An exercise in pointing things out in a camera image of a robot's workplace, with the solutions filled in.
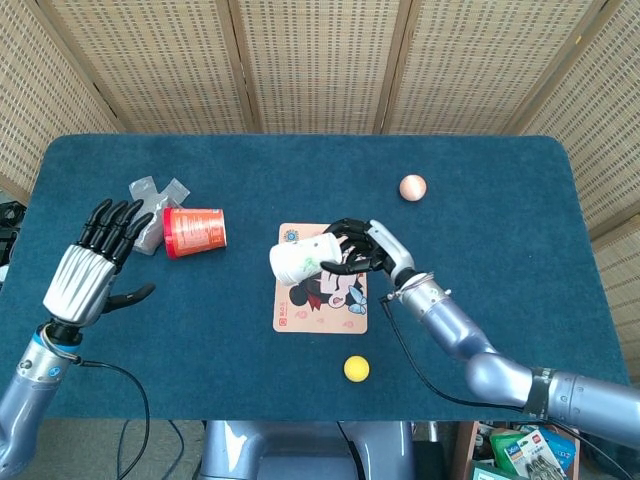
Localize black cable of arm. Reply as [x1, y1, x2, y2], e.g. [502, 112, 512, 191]
[74, 357, 152, 480]
[381, 293, 640, 480]

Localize beige pink ball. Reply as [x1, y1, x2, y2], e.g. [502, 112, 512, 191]
[398, 174, 428, 202]

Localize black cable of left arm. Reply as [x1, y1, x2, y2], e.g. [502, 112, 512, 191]
[74, 357, 152, 480]

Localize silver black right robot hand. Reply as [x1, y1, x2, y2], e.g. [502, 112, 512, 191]
[319, 217, 417, 287]

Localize cartoon girl mouse pad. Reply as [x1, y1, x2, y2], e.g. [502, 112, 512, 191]
[272, 223, 369, 335]

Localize white paper cup green flower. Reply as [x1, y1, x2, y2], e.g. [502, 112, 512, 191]
[268, 233, 346, 287]

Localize black cable on torso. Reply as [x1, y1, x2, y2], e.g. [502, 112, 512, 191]
[336, 421, 362, 480]

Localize grey plastic bag roll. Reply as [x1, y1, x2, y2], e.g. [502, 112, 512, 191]
[128, 175, 191, 258]

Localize orange red noodle cup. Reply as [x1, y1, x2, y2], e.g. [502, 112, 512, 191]
[162, 206, 229, 260]

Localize blue packet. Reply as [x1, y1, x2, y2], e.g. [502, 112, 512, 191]
[539, 426, 577, 472]

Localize white blister pack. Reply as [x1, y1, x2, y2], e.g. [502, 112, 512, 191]
[509, 429, 569, 480]

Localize woven rattan screen panel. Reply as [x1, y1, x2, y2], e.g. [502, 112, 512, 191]
[228, 0, 414, 135]
[383, 0, 609, 136]
[37, 0, 259, 134]
[0, 0, 119, 194]
[519, 0, 640, 351]

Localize blue felt table cloth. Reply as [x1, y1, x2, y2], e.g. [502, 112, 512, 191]
[0, 133, 631, 423]

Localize dark equipment beside table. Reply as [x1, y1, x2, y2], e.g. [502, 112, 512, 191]
[0, 199, 25, 281]

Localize green packet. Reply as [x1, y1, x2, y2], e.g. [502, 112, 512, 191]
[488, 428, 527, 472]

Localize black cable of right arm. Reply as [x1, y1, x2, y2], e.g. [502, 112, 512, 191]
[381, 293, 640, 480]

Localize yellow ball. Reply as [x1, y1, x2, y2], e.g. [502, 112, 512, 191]
[342, 355, 372, 384]

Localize brown wooden crate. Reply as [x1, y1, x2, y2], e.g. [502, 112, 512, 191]
[452, 420, 584, 480]

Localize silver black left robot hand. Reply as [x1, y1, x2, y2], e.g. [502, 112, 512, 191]
[42, 198, 156, 331]

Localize grey blue robot torso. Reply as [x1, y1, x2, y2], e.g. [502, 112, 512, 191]
[199, 420, 417, 480]

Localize blue floor cable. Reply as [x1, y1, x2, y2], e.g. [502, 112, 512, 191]
[115, 420, 132, 480]

